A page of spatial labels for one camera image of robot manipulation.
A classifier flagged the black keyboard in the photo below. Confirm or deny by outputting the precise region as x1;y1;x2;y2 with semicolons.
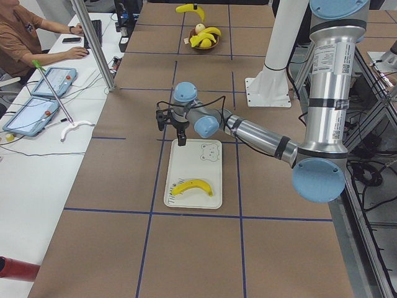
83;19;103;50

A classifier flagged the white camera mast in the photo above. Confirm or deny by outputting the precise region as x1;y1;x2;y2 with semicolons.
245;0;309;108

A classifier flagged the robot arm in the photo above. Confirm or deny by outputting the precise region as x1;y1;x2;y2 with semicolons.
169;1;370;202

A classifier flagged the grabber stick with claw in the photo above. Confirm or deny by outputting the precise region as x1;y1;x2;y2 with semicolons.
32;60;94;142

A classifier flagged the dark yellow banana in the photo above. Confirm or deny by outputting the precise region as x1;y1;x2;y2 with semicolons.
171;179;213;197

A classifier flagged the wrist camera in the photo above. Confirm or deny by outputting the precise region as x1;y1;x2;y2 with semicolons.
156;110;169;132

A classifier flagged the black smartphone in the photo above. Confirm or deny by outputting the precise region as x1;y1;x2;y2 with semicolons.
62;37;82;44

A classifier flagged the cream bear tray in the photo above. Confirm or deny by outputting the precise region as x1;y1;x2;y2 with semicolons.
164;139;223;209

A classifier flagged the person in brown shirt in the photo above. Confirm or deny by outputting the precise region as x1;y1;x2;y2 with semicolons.
1;1;88;78

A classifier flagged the near teach pendant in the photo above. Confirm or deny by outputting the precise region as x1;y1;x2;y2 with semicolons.
2;96;60;137

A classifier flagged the greenish yellow long banana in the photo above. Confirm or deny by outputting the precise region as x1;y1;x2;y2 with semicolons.
198;27;221;37

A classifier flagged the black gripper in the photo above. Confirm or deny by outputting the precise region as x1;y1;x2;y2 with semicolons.
170;117;189;147

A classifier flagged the teach pendant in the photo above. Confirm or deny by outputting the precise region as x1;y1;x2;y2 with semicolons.
31;67;77;99
2;96;60;137

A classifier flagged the yellow pear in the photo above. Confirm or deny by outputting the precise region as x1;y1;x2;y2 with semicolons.
199;38;212;48

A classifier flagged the yellow drooping banana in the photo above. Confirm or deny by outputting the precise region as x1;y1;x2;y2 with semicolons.
190;33;216;47

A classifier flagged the pink white apple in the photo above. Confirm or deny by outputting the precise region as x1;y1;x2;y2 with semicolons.
195;24;206;34

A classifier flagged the red cylinder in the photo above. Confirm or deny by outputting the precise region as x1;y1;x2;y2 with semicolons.
1;256;40;282

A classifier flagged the aluminium frame post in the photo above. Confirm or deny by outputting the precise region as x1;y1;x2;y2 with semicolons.
71;0;116;92

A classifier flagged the far teach pendant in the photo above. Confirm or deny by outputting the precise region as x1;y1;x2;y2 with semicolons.
31;67;77;99

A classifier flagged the brown wicker basket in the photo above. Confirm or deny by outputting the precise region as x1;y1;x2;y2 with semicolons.
189;32;219;50

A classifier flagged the bright yellow banana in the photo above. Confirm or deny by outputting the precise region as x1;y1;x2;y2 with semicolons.
175;3;205;22

